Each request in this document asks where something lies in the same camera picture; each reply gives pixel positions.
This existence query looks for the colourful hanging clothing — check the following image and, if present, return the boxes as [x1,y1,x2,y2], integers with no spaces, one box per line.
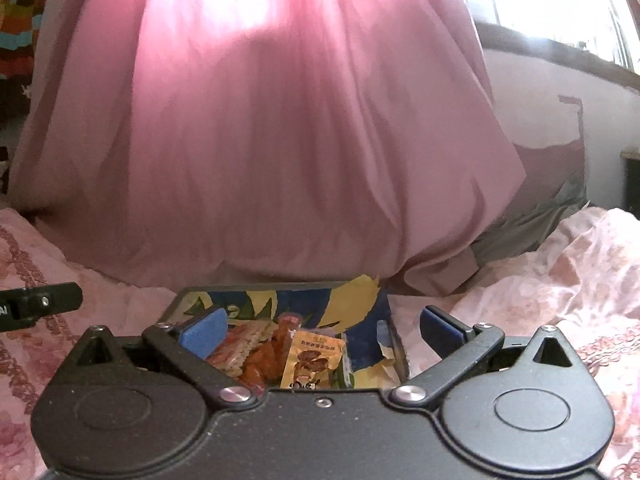
[1,0,47,125]

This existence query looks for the orange snack bag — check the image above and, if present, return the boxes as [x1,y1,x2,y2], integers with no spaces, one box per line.
[240,312,303,394]

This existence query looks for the clear floral cracker pack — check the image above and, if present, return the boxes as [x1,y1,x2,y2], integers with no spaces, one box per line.
[205,318,277,378]

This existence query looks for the pink curtain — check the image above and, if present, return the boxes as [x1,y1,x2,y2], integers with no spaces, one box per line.
[9,0,525,295]

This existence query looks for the green wrapper packet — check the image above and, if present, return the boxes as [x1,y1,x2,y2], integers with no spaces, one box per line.
[330,349,355,390]

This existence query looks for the dark bedside furniture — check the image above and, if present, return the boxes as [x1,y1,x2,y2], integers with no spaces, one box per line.
[620,148,640,218]

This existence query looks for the grey green cloth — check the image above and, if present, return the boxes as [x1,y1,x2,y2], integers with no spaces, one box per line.
[470,142,591,266]

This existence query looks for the gold snack packet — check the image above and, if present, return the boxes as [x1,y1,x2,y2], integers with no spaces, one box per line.
[280,330,346,390]

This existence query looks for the floral pink bedsheet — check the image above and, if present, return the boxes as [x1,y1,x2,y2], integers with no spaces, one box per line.
[1,208,639,479]

